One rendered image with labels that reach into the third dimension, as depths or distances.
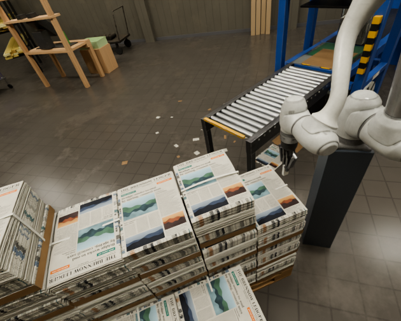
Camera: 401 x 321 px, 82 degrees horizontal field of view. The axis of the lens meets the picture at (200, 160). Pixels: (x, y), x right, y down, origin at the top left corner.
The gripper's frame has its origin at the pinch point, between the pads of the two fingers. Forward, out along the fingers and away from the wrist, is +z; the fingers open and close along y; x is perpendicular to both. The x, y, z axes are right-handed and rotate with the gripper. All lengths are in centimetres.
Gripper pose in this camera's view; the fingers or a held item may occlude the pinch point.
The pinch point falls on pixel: (285, 169)
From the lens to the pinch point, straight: 128.8
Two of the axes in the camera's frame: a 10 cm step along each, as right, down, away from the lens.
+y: 3.3, 6.0, -7.3
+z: 1.5, 7.3, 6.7
